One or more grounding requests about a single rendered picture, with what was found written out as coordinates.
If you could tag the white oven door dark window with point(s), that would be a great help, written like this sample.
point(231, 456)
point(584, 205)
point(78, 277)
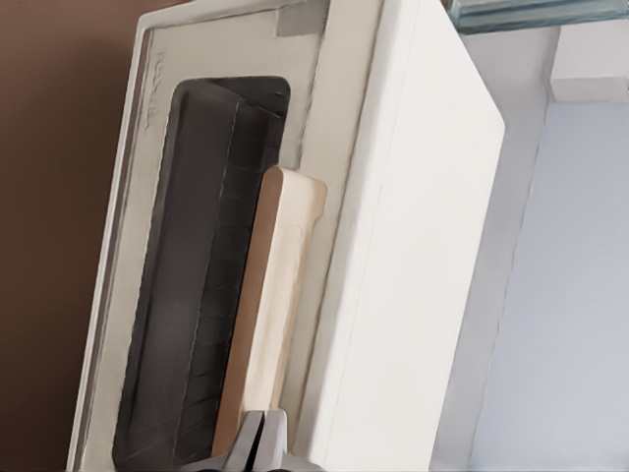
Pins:
point(147, 295)

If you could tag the white oven body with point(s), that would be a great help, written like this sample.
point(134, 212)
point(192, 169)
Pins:
point(422, 236)

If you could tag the silver frame post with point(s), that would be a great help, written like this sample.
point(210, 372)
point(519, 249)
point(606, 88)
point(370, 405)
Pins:
point(535, 12)

